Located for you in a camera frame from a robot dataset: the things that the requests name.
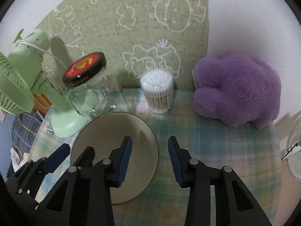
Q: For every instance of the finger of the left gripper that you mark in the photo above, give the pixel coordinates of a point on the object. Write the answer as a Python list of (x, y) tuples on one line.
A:
[(30, 176), (67, 201)]

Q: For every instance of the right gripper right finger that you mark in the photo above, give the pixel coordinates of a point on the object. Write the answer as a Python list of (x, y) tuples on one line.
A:
[(191, 173)]

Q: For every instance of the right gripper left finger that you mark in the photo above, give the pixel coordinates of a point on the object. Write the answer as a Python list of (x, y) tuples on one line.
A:
[(106, 174)]

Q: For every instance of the ceramic bowl leaf pattern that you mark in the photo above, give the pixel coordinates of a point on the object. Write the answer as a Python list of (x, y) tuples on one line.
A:
[(105, 134)]

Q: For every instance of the white clothes pile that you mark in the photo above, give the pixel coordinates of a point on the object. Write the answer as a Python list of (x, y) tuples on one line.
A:
[(17, 161)]

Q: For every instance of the blue plaid pillow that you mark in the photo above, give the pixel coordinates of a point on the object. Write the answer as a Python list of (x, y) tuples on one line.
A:
[(24, 130)]

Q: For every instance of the plaid tablecloth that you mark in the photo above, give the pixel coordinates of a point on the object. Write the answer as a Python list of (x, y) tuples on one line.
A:
[(253, 154)]

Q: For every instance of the wooden chair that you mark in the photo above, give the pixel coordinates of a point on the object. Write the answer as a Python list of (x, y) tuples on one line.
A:
[(42, 103)]

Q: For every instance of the glass jar black lid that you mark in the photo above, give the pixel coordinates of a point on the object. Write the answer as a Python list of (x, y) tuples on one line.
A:
[(92, 90)]

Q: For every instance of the cotton swab container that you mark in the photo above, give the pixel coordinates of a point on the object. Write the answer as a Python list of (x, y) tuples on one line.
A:
[(157, 87)]

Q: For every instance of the purple plush toy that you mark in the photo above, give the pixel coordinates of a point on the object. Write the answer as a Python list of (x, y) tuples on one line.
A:
[(236, 89)]

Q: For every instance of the green desk fan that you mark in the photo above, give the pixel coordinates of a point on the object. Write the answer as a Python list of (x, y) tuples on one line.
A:
[(22, 77)]

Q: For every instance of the white floor fan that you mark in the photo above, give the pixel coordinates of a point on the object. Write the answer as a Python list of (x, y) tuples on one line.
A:
[(292, 151)]

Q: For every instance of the green embroidered cloth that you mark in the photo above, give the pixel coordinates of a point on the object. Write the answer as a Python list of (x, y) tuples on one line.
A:
[(134, 35)]

